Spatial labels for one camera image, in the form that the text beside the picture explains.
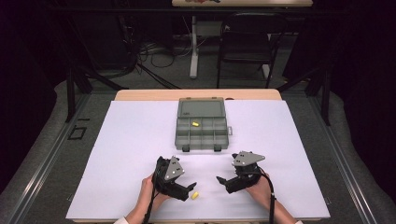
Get black folding chair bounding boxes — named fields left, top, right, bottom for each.
left=216, top=12, right=289, bottom=90

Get tangle of floor cables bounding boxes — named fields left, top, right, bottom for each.
left=136, top=34, right=208, bottom=69

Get thick black floor cable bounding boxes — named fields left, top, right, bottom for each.
left=135, top=62, right=181, bottom=91

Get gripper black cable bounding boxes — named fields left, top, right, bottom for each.
left=256, top=166, right=277, bottom=224
left=142, top=174, right=158, bottom=224

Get white table mat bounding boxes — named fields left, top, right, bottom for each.
left=65, top=99, right=331, bottom=220

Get grey box under desk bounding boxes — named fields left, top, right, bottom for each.
left=195, top=21, right=222, bottom=37

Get grey plastic compartment box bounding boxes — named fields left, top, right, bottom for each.
left=174, top=97, right=233, bottom=153

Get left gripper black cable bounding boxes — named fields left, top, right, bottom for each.
left=142, top=174, right=158, bottom=224

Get person's right hand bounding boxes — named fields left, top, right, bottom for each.
left=245, top=174, right=276, bottom=209

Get dark curtain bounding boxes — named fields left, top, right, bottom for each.
left=284, top=0, right=396, bottom=197
left=0, top=0, right=68, bottom=195

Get white-legged wooden desk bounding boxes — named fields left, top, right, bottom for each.
left=171, top=0, right=314, bottom=79

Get black metal stand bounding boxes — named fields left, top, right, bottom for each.
left=64, top=66, right=129, bottom=123
left=276, top=66, right=332, bottom=127

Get aluminium floor rail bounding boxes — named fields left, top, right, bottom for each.
left=7, top=92, right=92, bottom=224
left=307, top=92, right=379, bottom=224

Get person's left hand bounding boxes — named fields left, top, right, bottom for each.
left=138, top=174, right=171, bottom=211

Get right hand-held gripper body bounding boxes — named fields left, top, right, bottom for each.
left=223, top=150, right=266, bottom=195

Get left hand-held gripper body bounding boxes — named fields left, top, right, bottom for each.
left=153, top=155, right=191, bottom=202

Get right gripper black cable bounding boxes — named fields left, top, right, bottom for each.
left=256, top=166, right=277, bottom=224

